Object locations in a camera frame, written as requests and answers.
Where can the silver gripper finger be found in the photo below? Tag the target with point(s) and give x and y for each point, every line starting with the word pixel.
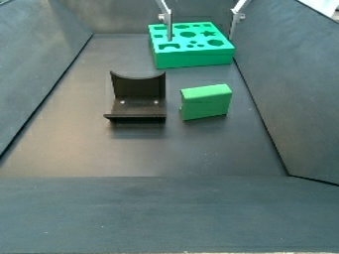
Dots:
pixel 166 17
pixel 238 15

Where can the green arch block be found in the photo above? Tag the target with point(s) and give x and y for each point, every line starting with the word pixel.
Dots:
pixel 204 101

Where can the green shape sorter board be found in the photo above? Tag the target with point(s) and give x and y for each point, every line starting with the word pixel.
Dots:
pixel 198 45

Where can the black curved fixture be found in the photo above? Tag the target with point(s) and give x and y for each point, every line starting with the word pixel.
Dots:
pixel 139 97

